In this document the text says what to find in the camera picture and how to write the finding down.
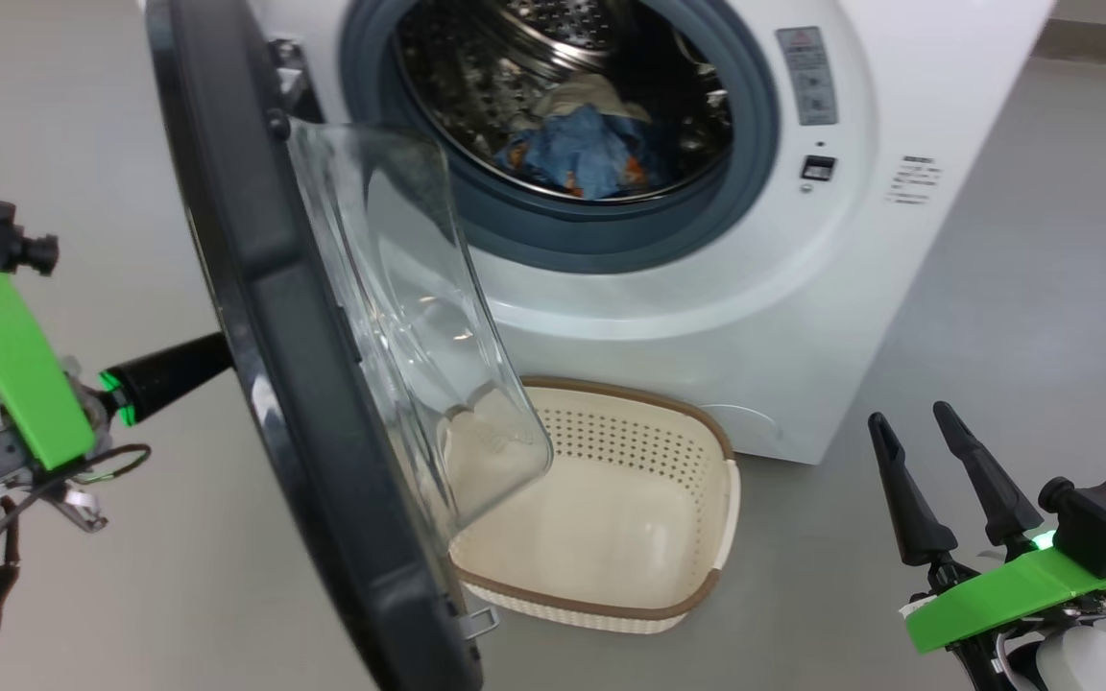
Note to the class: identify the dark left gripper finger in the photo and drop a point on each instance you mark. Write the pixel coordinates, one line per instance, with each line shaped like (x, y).
(174, 374)

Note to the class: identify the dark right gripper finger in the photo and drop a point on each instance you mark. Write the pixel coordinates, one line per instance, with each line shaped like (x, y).
(990, 480)
(913, 509)

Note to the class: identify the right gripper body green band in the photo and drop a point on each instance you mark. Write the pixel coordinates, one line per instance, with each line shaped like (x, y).
(1014, 595)

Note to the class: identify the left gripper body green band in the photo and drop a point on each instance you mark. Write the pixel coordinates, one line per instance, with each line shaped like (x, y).
(6, 355)

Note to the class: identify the black-rimmed glass washing machine door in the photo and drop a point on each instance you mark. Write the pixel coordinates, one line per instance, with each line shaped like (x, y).
(265, 288)

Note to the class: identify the blue garment with orange print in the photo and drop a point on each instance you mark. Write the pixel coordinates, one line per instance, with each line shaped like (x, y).
(563, 154)

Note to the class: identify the blue orange cream garment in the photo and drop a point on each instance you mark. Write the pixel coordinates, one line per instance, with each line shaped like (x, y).
(582, 96)

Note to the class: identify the white front-load washing machine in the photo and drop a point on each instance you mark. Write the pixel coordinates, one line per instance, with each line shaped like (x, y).
(707, 336)

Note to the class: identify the cream perforated laundry basket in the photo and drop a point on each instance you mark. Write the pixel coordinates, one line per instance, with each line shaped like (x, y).
(630, 499)

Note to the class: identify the grey warning label sticker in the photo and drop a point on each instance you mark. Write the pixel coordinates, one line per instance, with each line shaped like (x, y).
(807, 77)

